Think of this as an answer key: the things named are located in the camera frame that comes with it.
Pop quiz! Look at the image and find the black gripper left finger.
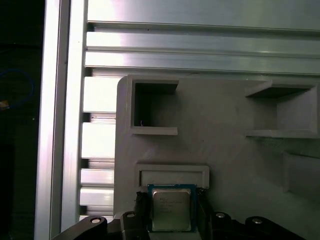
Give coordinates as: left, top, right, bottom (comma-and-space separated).
49, 191, 152, 240

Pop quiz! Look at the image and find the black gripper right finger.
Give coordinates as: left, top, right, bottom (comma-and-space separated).
197, 189, 301, 240

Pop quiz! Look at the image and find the CPU with silver top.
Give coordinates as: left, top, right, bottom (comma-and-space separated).
147, 184, 199, 232

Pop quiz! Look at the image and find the grey parts rack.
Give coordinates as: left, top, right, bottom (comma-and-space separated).
113, 74, 320, 240

